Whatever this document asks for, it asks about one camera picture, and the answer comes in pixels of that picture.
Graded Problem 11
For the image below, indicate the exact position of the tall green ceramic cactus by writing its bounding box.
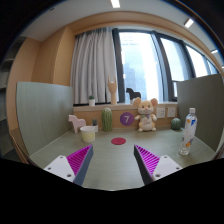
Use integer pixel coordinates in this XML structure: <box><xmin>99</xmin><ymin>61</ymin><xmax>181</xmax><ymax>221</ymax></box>
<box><xmin>101</xmin><ymin>108</ymin><xmax>112</xmax><ymax>131</ymax></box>

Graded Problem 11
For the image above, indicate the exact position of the left grey-green partition panel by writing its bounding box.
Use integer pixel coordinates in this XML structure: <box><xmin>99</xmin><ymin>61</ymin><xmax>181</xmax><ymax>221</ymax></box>
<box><xmin>16</xmin><ymin>82</ymin><xmax>73</xmax><ymax>155</ymax></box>

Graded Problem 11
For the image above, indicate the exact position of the red round coaster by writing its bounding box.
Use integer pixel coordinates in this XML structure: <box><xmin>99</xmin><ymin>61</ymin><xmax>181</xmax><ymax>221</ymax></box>
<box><xmin>111</xmin><ymin>137</ymin><xmax>126</xmax><ymax>145</ymax></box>

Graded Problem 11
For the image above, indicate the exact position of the white wall socket right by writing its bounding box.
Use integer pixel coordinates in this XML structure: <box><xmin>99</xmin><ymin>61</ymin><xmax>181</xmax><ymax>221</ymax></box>
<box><xmin>167</xmin><ymin>107</ymin><xmax>176</xmax><ymax>118</ymax></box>

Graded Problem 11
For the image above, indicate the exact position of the clear plastic water bottle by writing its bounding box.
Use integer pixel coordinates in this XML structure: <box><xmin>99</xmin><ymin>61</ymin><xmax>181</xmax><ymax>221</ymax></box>
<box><xmin>179</xmin><ymin>108</ymin><xmax>197</xmax><ymax>155</ymax></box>

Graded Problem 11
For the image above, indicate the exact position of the pale yellow cup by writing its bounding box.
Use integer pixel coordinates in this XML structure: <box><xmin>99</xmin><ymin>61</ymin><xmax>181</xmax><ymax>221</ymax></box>
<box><xmin>80</xmin><ymin>126</ymin><xmax>95</xmax><ymax>143</ymax></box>

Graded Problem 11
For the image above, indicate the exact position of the white wall socket left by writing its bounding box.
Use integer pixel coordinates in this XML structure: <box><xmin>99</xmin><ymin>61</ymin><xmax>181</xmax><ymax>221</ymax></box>
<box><xmin>156</xmin><ymin>108</ymin><xmax>166</xmax><ymax>118</ymax></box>

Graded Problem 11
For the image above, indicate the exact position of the wooden hand figure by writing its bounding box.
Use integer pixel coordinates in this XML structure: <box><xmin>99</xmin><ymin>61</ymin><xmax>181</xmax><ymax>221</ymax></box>
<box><xmin>107</xmin><ymin>80</ymin><xmax>117</xmax><ymax>105</ymax></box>

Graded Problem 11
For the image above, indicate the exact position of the tiny succulent in white pot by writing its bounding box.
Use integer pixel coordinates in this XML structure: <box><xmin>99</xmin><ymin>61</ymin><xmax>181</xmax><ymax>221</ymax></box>
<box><xmin>92</xmin><ymin>118</ymin><xmax>98</xmax><ymax>132</ymax></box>

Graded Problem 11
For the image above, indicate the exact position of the black toy horse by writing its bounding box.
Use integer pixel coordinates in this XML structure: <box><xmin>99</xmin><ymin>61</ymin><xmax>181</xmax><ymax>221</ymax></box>
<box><xmin>126</xmin><ymin>88</ymin><xmax>141</xmax><ymax>100</ymax></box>

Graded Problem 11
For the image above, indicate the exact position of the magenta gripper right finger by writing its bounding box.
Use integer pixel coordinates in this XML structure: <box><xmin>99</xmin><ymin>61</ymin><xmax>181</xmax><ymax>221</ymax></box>
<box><xmin>134</xmin><ymin>145</ymin><xmax>182</xmax><ymax>185</ymax></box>

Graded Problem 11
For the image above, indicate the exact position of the purple number seven sticker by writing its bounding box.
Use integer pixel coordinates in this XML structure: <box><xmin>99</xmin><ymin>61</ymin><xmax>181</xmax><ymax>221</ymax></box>
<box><xmin>120</xmin><ymin>112</ymin><xmax>134</xmax><ymax>126</ymax></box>

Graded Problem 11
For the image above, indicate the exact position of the pink toy horse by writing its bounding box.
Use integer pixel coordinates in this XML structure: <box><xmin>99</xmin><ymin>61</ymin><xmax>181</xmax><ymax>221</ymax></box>
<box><xmin>68</xmin><ymin>115</ymin><xmax>86</xmax><ymax>132</ymax></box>

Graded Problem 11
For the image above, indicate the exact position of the beige plush mouse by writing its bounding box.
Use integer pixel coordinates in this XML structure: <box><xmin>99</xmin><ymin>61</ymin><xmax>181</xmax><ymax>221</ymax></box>
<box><xmin>133</xmin><ymin>98</ymin><xmax>158</xmax><ymax>132</ymax></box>

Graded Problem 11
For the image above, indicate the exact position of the white wall socket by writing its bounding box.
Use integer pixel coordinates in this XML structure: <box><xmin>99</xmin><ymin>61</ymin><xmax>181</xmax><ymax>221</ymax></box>
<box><xmin>156</xmin><ymin>108</ymin><xmax>166</xmax><ymax>118</ymax></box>
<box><xmin>167</xmin><ymin>107</ymin><xmax>176</xmax><ymax>118</ymax></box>

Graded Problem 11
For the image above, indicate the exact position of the small round green cactus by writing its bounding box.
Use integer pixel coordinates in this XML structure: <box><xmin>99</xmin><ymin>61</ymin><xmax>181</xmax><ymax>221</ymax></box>
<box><xmin>171</xmin><ymin>118</ymin><xmax>181</xmax><ymax>130</ymax></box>

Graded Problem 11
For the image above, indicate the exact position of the right grey-green partition panel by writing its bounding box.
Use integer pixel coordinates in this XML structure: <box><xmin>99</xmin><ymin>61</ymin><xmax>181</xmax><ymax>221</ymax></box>
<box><xmin>177</xmin><ymin>74</ymin><xmax>224</xmax><ymax>151</ymax></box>

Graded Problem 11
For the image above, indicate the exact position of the small plant in white pot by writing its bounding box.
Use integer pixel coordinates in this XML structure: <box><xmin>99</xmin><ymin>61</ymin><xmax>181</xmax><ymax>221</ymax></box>
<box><xmin>88</xmin><ymin>95</ymin><xmax>95</xmax><ymax>106</ymax></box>

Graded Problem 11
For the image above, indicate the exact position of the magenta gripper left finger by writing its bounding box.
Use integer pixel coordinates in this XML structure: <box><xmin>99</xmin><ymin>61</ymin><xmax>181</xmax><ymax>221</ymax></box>
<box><xmin>44</xmin><ymin>145</ymin><xmax>93</xmax><ymax>186</ymax></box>

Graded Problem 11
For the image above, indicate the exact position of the grey-green partition panel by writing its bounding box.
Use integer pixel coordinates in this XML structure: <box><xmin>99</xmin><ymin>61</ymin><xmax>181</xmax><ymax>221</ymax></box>
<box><xmin>177</xmin><ymin>74</ymin><xmax>224</xmax><ymax>151</ymax></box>
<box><xmin>16</xmin><ymin>82</ymin><xmax>73</xmax><ymax>155</ymax></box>

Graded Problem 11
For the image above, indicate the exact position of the grey curtain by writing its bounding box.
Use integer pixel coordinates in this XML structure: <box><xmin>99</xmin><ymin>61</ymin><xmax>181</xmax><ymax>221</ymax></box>
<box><xmin>70</xmin><ymin>27</ymin><xmax>117</xmax><ymax>105</ymax></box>

